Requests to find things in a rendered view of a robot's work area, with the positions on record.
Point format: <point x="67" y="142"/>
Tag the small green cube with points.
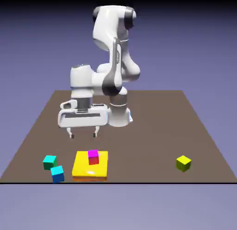
<point x="49" y="162"/>

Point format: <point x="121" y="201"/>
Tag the small blue cube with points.
<point x="57" y="174"/>

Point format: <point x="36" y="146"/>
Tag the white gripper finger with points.
<point x="70" y="132"/>
<point x="96" y="132"/>

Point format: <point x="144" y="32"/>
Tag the large yellow box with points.
<point x="90" y="165"/>

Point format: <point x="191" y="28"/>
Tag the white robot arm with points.
<point x="103" y="39"/>

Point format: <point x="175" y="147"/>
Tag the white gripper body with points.
<point x="81" y="119"/>

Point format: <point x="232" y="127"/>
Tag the small red cube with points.
<point x="93" y="157"/>

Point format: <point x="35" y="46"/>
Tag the small yellow-green cube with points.
<point x="183" y="163"/>

